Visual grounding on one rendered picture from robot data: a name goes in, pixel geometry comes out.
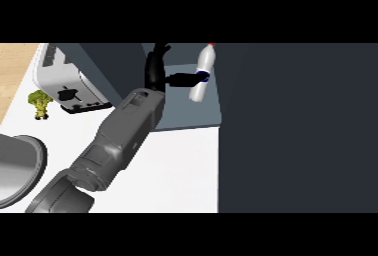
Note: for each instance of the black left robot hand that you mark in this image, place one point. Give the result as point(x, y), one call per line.
point(156, 71)

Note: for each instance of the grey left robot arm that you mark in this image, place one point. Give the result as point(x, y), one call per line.
point(118, 136)

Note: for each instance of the grey open cabinet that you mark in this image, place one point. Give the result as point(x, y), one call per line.
point(147, 83)

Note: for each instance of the white plastic water bottle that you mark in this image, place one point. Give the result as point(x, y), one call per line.
point(202, 66)

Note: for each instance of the dark grey cabinet door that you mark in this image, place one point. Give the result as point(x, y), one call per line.
point(296, 128)

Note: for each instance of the white toaster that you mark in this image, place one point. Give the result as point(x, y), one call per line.
point(66, 78)

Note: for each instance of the green broccoli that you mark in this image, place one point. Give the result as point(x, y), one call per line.
point(40, 101)

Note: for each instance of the grey round sink basin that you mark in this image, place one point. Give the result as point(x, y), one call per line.
point(16, 168)

